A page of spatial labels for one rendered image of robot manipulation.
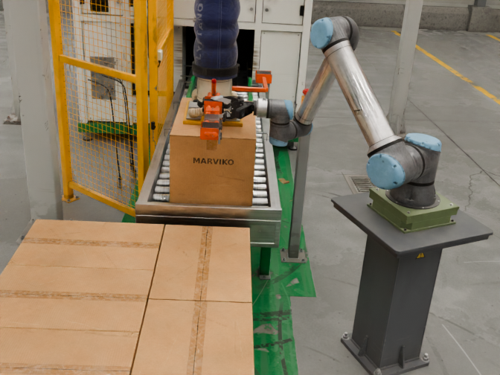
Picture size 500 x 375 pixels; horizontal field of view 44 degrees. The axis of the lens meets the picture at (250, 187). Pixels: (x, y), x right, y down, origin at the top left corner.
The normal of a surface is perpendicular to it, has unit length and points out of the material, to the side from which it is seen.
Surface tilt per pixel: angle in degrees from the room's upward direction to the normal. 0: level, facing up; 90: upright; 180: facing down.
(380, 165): 95
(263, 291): 0
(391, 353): 90
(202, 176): 90
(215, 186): 90
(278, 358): 0
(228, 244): 0
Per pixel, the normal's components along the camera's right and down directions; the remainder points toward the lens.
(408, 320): 0.41, 0.40
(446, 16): 0.07, 0.42
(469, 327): 0.05, -0.91
